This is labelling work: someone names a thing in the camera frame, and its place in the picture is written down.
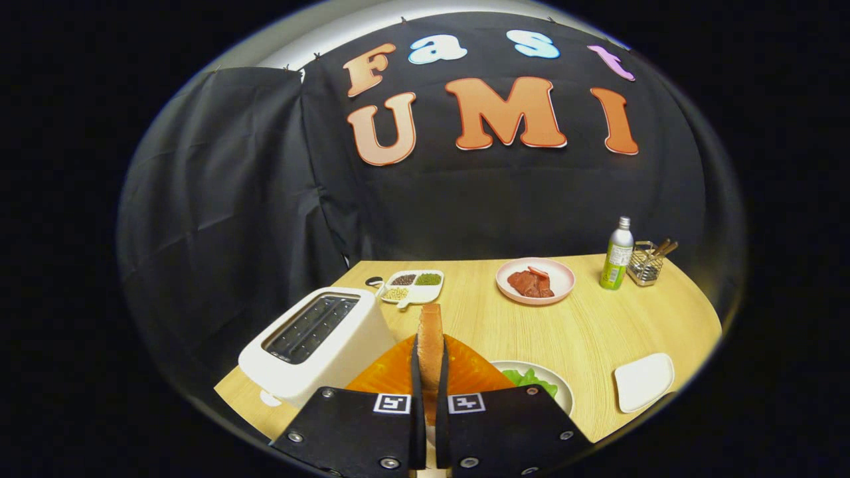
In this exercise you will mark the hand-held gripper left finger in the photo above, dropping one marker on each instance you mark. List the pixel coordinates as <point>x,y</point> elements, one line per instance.
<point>417,425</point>

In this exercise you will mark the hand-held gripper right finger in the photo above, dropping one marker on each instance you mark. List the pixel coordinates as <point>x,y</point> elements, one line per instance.
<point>441,431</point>

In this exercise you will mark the toasted bread slice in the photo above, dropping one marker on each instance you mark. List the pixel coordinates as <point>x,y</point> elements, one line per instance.
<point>430,345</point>

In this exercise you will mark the green lettuce leaf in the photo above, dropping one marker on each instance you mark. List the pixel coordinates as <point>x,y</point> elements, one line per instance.
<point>531,382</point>

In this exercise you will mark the white toaster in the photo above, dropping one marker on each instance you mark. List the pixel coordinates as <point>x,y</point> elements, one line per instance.
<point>352,352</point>

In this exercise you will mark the round white plate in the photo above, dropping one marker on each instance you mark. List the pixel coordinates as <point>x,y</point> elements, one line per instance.
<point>563,392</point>

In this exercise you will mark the white divided condiment tray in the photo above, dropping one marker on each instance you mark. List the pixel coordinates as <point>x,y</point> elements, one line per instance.
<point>425,292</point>

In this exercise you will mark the small spoon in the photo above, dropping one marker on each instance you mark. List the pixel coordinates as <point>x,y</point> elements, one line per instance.
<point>374,281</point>

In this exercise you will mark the red meat slices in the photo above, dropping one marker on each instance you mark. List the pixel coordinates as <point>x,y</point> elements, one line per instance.
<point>528,283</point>

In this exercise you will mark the pink plate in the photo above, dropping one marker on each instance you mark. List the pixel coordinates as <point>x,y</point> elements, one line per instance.
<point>561,279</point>

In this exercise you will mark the small square white plate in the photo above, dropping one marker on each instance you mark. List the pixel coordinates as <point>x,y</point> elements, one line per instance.
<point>644,382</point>

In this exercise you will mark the silver bottle with green label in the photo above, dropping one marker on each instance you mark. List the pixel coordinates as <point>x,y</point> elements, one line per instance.
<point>616,262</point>

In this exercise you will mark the black backdrop cloth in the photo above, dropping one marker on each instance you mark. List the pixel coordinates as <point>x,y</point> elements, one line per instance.
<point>265,199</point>

